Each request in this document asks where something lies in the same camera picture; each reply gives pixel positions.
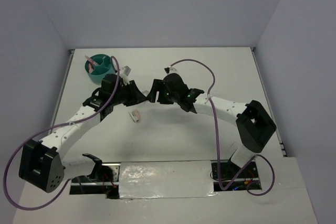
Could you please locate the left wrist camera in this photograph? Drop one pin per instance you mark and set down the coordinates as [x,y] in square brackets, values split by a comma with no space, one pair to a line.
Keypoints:
[124,74]

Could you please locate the teal round compartment organizer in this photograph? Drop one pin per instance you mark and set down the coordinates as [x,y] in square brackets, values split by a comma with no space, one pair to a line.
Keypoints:
[104,68]

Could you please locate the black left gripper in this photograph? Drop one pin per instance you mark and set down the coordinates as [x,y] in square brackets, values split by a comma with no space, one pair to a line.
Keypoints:
[136,96]

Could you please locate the pink capped highlighter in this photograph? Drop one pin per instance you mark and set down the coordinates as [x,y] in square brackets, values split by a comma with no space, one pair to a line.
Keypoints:
[90,68]

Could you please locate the red pink pen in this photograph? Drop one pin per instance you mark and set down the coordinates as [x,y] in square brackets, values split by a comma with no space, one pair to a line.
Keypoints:
[92,62]

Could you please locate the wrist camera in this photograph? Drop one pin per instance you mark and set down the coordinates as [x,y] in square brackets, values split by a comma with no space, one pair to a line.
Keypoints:
[124,74]
[171,70]

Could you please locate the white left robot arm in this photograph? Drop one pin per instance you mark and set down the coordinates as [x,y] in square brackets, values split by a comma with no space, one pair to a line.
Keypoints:
[42,163]

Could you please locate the silver foil tape sheet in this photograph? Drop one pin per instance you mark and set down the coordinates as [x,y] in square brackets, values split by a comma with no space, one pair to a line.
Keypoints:
[154,180]

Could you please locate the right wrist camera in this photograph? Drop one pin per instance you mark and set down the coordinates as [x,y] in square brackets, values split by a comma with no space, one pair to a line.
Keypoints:
[171,70]

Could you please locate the pink mini stapler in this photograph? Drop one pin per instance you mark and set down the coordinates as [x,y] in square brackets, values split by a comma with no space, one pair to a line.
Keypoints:
[135,116]

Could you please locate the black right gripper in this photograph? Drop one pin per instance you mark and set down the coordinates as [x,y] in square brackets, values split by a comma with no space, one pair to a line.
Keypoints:
[158,85]

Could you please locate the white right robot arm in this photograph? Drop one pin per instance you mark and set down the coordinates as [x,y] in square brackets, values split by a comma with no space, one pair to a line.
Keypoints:
[254,124]

